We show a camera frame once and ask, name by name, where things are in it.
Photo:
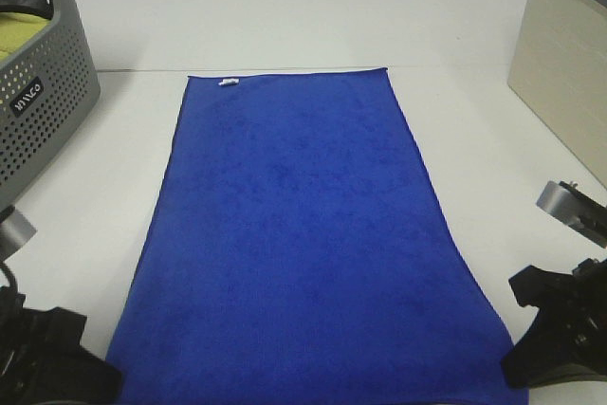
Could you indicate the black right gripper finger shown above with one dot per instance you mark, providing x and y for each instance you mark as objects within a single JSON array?
[{"x": 539, "y": 358}]

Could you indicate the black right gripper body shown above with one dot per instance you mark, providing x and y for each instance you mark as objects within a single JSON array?
[{"x": 572, "y": 304}]

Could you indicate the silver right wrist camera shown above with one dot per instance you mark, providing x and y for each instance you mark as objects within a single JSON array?
[{"x": 564, "y": 202}]

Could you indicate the blue microfibre towel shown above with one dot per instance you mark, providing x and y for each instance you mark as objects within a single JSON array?
[{"x": 298, "y": 255}]

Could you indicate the grey perforated plastic basket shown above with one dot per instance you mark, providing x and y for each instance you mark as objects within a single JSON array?
[{"x": 48, "y": 86}]

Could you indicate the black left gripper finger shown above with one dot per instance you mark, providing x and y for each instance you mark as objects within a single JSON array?
[{"x": 90, "y": 379}]

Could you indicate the beige storage bin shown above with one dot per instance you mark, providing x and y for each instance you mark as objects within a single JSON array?
[{"x": 559, "y": 71}]

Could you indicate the yellow-green towel in basket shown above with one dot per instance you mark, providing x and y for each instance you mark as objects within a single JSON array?
[{"x": 17, "y": 29}]

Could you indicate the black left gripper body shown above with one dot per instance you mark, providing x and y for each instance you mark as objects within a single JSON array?
[{"x": 39, "y": 352}]

